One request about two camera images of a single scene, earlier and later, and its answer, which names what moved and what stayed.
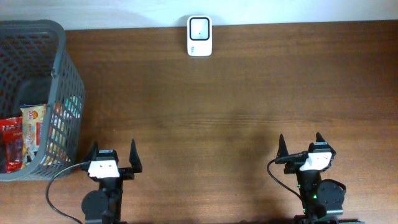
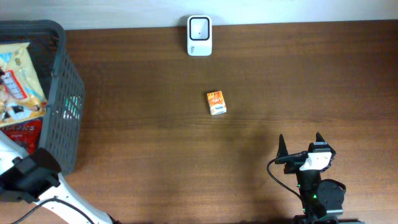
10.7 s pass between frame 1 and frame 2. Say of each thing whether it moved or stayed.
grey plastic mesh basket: stayed
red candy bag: moved
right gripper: stayed
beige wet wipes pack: moved
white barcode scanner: stayed
